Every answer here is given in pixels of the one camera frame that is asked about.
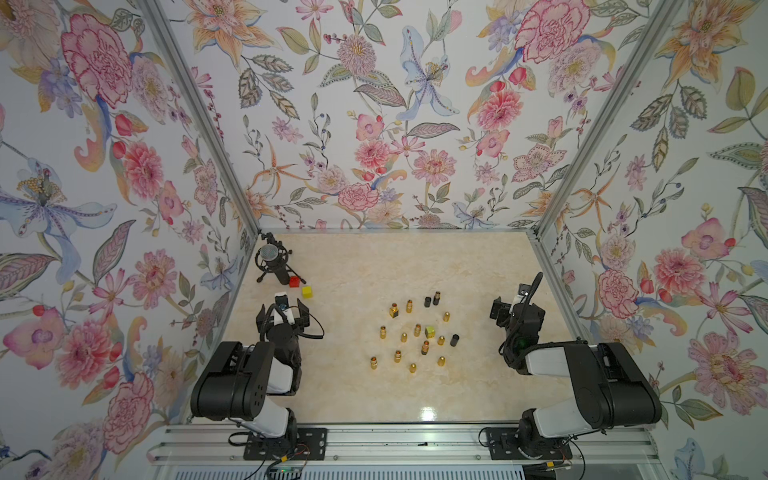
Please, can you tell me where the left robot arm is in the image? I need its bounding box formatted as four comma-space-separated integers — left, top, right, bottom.
190, 294, 327, 463

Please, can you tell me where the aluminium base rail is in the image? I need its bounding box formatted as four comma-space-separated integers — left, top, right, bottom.
145, 423, 668, 479

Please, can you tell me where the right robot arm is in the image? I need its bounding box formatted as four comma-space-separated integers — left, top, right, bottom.
478, 273, 662, 460

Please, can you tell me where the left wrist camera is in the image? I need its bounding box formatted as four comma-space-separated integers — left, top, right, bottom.
273, 292, 295, 325

